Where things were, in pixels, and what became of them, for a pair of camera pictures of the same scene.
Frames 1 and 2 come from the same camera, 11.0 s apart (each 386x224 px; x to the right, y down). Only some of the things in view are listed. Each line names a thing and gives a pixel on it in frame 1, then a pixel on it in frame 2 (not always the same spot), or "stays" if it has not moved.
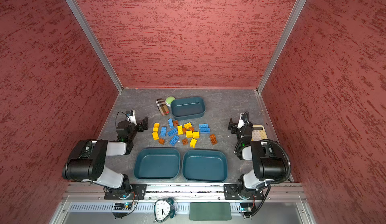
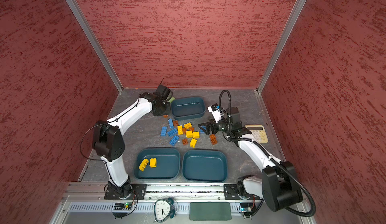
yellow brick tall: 180,129 stays
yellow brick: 156,127 to 143,164
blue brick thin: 171,123 stays
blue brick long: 163,131 stays
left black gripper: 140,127 to 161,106
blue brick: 172,132 stays
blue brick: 174,140 stays
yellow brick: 196,135 stays
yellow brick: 155,135 to 153,162
